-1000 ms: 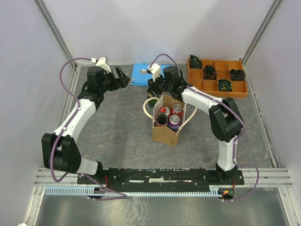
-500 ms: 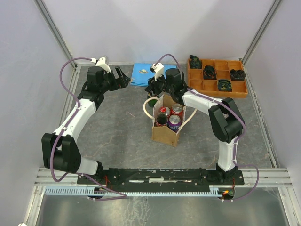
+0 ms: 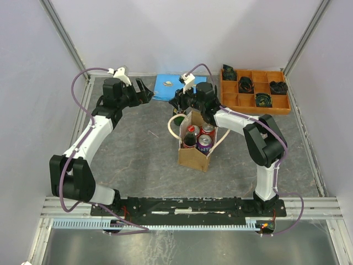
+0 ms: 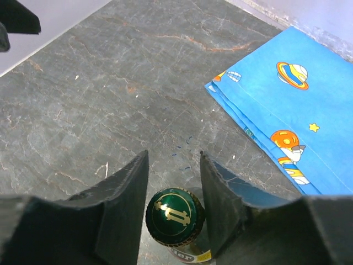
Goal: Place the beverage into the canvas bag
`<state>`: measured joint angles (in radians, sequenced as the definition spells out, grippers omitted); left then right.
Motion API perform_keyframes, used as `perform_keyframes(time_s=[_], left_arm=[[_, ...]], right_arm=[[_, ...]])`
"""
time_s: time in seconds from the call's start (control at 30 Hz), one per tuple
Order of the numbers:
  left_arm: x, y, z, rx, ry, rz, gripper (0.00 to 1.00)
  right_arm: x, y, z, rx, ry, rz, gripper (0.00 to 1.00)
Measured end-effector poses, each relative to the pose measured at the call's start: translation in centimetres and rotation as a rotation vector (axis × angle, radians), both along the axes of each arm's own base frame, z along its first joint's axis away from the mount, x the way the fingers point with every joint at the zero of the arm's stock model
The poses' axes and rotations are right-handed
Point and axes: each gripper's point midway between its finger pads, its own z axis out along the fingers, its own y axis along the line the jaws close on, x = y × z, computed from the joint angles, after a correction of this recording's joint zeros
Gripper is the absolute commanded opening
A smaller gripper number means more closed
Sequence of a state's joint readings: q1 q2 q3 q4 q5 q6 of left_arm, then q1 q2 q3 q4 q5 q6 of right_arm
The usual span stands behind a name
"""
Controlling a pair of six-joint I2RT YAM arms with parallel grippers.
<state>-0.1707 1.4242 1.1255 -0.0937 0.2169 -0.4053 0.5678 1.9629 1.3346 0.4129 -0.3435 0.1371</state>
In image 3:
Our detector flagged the orange wooden compartment tray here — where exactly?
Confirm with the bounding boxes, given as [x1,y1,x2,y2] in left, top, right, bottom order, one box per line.
[219,69,291,115]

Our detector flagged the green glass bottle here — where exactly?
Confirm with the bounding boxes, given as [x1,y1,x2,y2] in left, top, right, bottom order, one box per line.
[172,107,186,127]

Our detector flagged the dark rolled item bottom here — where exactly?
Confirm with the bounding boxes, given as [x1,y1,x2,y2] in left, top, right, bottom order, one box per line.
[255,93,272,108]

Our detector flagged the purple soda can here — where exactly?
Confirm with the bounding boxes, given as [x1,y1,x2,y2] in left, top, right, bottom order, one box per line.
[196,134,212,155]

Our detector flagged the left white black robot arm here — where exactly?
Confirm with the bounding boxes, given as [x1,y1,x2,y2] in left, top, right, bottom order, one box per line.
[49,78,153,215]

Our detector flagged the blue patterned cloth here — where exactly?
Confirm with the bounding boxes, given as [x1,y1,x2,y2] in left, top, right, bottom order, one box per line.
[153,73,207,102]

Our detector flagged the brown canvas tote bag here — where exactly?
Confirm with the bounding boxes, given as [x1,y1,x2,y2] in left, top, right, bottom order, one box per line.
[167,110,230,172]

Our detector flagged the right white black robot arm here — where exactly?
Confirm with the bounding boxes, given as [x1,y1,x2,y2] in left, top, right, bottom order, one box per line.
[169,82,287,216]

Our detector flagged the cola bottle red cap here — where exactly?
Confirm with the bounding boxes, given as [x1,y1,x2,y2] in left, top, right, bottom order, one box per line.
[183,125,197,149]

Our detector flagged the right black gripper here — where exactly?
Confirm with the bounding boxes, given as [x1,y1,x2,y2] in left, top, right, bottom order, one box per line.
[168,84,204,113]

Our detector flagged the dark rolled item centre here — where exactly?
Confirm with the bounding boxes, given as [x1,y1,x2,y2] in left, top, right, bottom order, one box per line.
[238,76,254,94]

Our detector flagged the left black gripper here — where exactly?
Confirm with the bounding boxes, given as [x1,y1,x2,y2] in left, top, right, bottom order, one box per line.
[117,78,154,109]

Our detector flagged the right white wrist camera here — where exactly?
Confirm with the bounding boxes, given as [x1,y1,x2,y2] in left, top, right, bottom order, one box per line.
[179,73,195,94]

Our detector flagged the red cola can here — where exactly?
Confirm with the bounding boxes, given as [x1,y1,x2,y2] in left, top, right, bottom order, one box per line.
[201,123,216,139]
[193,125,200,138]

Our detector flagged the light blue cable duct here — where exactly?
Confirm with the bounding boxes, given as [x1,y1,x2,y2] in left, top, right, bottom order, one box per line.
[52,218,261,232]

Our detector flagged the dark rolled item top-left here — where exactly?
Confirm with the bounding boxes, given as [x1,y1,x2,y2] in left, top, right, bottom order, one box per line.
[222,64,237,81]

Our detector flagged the dark rolled item right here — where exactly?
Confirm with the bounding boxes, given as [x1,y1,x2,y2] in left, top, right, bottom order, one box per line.
[269,81,288,95]

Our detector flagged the aluminium frame rail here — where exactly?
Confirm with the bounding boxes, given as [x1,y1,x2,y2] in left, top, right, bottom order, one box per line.
[39,0,85,71]

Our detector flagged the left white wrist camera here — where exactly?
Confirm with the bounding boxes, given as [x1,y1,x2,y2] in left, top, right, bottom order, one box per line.
[108,66,131,86]

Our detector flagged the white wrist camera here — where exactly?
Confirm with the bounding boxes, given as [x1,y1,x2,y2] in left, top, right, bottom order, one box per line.
[108,66,131,86]
[179,73,195,94]

